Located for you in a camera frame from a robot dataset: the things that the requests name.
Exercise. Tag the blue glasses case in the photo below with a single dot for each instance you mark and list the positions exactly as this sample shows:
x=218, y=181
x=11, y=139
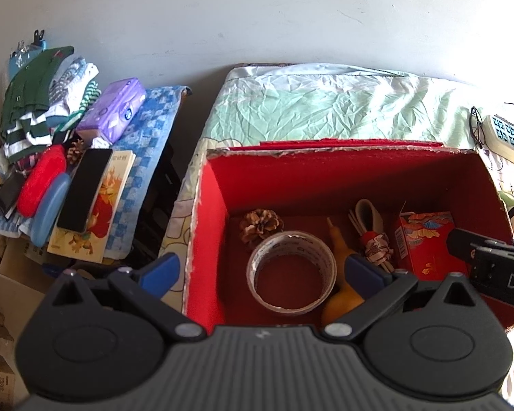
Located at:
x=49, y=212

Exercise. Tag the pile of folded clothes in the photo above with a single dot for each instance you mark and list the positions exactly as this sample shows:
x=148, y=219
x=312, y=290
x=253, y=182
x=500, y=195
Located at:
x=25, y=81

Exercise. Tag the red fuzzy pouch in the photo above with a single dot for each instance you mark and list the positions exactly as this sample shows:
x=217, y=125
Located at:
x=40, y=184

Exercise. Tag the small pine cone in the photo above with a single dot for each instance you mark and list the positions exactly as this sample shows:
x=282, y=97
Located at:
x=75, y=152

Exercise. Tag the small red printed box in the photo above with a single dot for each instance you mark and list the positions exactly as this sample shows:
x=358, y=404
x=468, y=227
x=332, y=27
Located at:
x=428, y=244

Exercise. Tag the yellow picture book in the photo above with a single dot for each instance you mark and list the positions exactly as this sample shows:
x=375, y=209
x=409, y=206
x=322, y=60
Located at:
x=107, y=205

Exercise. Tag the black wallet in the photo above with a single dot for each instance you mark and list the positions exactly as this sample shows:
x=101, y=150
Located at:
x=8, y=190

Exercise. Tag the white power strip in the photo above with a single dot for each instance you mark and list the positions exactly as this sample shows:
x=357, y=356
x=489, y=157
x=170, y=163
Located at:
x=507, y=135

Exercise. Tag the pale printed bedsheet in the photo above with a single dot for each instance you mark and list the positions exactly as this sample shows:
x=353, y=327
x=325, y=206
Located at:
x=325, y=102

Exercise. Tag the black smartphone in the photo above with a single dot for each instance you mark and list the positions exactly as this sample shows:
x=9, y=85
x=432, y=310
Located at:
x=83, y=188

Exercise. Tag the blue checked cloth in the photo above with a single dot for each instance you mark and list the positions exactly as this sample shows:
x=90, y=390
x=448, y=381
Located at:
x=154, y=128

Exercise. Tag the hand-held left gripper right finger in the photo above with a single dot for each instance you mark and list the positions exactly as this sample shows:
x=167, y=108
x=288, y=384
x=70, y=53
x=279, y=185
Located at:
x=360, y=272

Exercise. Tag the cardboard box with white label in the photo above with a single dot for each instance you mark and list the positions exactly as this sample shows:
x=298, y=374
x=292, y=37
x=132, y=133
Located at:
x=13, y=274

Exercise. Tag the purple tissue pack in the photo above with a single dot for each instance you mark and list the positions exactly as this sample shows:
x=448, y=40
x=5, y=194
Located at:
x=111, y=111

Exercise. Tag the orange-brown dried gourd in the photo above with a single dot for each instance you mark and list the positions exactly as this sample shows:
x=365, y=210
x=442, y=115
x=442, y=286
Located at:
x=338, y=304

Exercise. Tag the clear tape roll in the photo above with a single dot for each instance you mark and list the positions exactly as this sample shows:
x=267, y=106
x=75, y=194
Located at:
x=291, y=246

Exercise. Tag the red cardboard box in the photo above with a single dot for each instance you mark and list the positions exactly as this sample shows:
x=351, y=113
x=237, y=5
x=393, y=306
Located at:
x=308, y=180

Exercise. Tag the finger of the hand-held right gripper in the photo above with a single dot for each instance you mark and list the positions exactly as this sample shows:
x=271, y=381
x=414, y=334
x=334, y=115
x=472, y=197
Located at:
x=460, y=246

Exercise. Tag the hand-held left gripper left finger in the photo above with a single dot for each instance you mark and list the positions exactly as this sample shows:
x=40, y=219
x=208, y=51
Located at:
x=162, y=272

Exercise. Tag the large brown pine cone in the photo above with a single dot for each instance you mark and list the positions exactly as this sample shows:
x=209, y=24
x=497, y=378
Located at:
x=259, y=224

